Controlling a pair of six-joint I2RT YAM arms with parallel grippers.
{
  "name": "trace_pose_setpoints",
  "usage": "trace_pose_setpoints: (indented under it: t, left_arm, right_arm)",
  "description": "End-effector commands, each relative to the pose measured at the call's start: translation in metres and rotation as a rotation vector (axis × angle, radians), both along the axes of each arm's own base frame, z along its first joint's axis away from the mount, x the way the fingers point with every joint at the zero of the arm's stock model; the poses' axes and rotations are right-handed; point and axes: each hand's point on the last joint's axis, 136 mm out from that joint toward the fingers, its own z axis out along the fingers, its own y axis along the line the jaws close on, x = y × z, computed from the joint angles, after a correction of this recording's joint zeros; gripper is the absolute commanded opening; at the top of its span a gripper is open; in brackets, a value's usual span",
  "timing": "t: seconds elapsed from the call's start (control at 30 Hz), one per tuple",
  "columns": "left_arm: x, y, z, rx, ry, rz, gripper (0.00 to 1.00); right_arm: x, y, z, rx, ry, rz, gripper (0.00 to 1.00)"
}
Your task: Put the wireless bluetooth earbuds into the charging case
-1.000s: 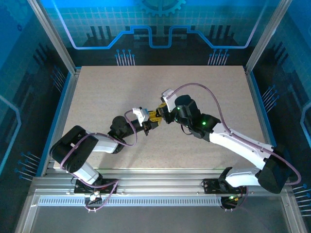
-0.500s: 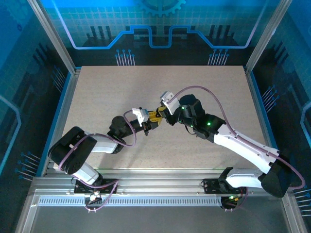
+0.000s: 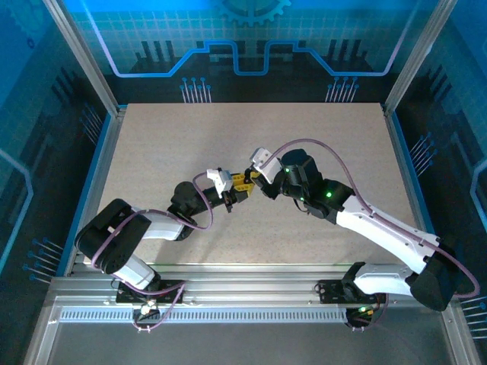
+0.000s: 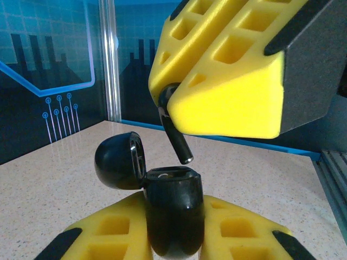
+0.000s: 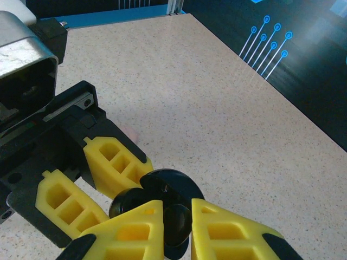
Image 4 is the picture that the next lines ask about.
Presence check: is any aluminium frame post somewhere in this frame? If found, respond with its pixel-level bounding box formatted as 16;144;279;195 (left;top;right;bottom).
99;0;122;122

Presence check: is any aluminium frame rail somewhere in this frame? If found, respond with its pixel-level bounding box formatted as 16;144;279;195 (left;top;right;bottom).
314;150;347;225

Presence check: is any black wireless earbud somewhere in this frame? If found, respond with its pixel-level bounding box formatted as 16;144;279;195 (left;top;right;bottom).
157;82;195;165

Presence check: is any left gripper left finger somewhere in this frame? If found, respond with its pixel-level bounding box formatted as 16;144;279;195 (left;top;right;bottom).
34;192;153;260

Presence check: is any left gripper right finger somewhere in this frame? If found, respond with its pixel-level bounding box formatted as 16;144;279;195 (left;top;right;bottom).
201;194;317;260

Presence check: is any black earbud charging case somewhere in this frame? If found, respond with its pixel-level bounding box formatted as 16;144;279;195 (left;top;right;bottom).
94;131;206;258

